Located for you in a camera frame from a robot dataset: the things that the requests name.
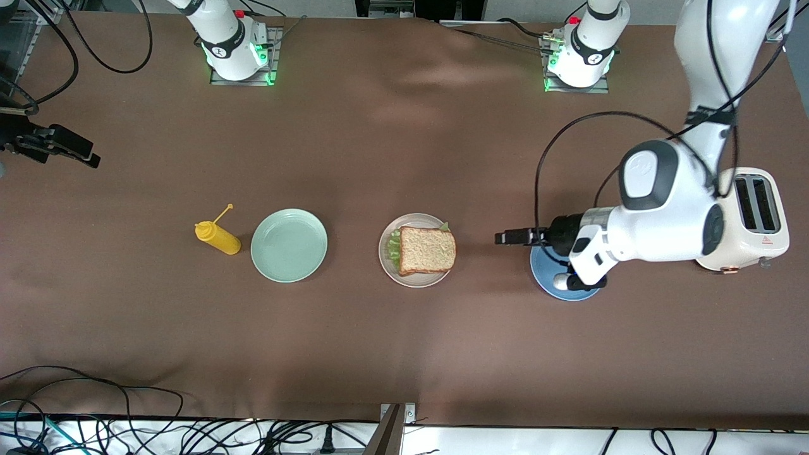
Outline yellow mustard squeeze bottle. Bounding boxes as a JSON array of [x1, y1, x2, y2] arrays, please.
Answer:
[[195, 203, 241, 255]]

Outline metal edge bracket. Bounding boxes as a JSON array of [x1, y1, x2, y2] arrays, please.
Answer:
[[378, 403, 417, 455]]

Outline mint green plate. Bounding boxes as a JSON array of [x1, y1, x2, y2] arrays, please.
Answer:
[[250, 209, 329, 283]]

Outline brown table cover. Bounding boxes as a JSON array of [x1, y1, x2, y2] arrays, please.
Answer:
[[0, 11, 809, 432]]

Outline beige plate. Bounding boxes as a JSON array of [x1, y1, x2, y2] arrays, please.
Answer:
[[378, 213, 456, 289]]

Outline blue plate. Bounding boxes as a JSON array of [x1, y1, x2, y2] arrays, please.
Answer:
[[530, 243, 604, 302]]

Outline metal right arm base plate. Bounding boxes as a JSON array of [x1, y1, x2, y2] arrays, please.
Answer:
[[209, 25, 280, 87]]

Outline black equipment rack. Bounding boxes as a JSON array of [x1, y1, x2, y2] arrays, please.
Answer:
[[354, 0, 484, 21]]

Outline white toaster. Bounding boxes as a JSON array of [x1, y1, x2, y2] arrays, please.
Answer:
[[695, 167, 791, 275]]

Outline clear enclosure with aluminium frame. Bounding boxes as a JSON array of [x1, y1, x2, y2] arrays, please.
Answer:
[[0, 0, 62, 86]]

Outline green lettuce leaf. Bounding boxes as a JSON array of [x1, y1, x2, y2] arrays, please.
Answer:
[[386, 221, 451, 266]]

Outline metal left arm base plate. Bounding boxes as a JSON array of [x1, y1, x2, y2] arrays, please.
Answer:
[[542, 32, 611, 94]]

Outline black base cable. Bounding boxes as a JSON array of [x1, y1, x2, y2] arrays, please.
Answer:
[[442, 18, 550, 54]]

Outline teal floor cable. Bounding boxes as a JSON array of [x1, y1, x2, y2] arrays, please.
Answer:
[[0, 411, 83, 452]]

